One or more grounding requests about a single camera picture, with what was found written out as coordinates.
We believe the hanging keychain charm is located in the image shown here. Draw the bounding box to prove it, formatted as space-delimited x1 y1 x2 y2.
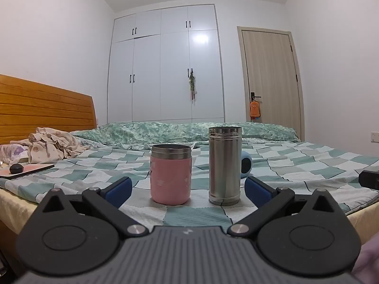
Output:
189 68 196 102

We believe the crumpled beige dotted clothing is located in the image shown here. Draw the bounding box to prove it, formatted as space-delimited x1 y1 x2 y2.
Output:
28 127 91 164

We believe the purple floral pillow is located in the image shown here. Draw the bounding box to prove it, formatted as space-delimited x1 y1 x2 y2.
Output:
0 142 32 166

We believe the green floral quilt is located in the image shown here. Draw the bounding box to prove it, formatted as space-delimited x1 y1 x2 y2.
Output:
72 121 300 150

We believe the green checkered bed sheet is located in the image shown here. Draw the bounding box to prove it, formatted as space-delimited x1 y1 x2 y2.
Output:
0 140 379 228

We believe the light wooden door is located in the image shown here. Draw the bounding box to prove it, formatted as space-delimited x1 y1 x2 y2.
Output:
237 26 305 141

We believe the blue round alarm clock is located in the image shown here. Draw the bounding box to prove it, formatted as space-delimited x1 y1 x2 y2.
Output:
240 150 261 179

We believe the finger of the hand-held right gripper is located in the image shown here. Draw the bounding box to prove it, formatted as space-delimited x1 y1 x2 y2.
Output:
358 169 379 190

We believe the blurred pink cloth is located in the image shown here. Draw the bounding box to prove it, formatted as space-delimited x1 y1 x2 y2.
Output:
352 234 379 284

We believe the pink cup with steel rim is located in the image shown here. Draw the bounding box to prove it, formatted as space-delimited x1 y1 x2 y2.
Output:
150 143 193 205

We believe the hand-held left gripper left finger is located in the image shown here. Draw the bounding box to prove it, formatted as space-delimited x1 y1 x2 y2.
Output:
37 177 149 239

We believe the flat pink tablet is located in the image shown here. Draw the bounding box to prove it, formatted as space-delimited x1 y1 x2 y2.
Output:
0 163 55 180

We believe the white wardrobe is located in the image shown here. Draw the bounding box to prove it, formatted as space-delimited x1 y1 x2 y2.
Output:
107 4 226 123

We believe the wooden headboard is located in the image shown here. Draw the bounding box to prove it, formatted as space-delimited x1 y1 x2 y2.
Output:
0 74 98 145

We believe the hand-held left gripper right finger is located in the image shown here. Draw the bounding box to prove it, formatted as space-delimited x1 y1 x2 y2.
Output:
227 176 344 239

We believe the tall stainless steel cup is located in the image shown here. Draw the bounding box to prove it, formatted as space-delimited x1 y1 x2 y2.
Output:
208 126 242 206

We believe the orange hanging toy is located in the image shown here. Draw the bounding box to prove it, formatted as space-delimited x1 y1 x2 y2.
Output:
249 100 261 120

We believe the beige mattress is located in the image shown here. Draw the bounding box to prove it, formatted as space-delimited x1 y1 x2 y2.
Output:
0 188 379 243

